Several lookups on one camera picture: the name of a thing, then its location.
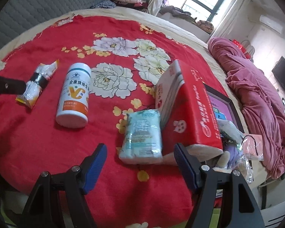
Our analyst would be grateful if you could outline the red floral blanket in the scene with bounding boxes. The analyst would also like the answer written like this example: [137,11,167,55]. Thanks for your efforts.
[0,15,224,227]

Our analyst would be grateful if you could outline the pink quilted duvet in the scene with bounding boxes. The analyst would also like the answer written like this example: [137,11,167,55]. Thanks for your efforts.
[208,38,285,179]

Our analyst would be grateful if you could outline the beige bed sheet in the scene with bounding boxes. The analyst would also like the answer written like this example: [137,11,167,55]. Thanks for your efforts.
[0,7,249,132]

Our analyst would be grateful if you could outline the green tissue pack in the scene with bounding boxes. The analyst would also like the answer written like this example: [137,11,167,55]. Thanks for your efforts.
[119,109,163,165]

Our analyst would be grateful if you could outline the pink packaged hair ties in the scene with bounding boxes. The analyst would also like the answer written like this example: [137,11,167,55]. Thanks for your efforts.
[241,134,265,162]

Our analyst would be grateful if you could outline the grey quilted headboard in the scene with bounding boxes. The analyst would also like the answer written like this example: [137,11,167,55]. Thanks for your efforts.
[0,0,115,55]

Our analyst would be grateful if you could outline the white bunny plush purple bow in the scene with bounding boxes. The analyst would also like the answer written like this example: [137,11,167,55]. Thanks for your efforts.
[215,142,242,169]

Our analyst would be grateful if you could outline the white air conditioner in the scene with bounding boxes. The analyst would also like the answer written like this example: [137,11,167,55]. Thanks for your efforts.
[260,15,283,34]

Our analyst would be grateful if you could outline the white vitamin bottle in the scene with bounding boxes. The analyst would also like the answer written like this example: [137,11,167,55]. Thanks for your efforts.
[55,62,91,129]

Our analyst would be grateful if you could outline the clothes on window bench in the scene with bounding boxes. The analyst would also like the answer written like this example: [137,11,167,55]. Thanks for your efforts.
[159,6,214,34]

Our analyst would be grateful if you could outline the pale floral fabric scrunchie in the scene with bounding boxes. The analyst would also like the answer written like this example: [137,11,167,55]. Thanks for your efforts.
[217,119,244,145]

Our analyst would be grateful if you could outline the red tissue box pack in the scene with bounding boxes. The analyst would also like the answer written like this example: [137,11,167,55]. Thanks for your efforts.
[155,60,223,165]

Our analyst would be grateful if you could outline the red gift bags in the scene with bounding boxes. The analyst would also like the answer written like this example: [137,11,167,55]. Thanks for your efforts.
[232,39,252,59]

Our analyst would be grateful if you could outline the snack packet with black band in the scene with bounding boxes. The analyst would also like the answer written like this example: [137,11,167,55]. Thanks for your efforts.
[16,60,59,109]

